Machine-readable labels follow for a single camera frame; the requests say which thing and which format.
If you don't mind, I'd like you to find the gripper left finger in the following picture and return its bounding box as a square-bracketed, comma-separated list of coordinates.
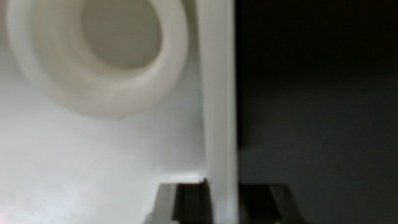
[144, 180, 213, 224]

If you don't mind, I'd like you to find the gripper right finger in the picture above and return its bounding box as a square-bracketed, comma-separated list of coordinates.
[240, 184, 306, 224]

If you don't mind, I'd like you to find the white square table top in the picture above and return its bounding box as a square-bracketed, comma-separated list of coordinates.
[6, 0, 240, 224]

